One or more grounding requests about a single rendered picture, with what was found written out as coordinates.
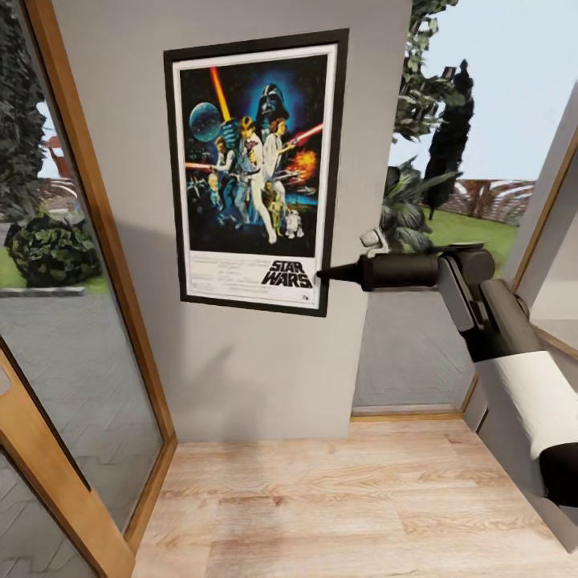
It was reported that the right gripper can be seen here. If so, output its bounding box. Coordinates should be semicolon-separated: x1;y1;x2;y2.
315;253;413;293

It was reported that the poster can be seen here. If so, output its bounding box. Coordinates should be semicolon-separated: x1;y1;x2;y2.
163;28;350;318

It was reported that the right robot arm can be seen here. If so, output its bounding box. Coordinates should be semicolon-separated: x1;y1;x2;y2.
315;227;578;527

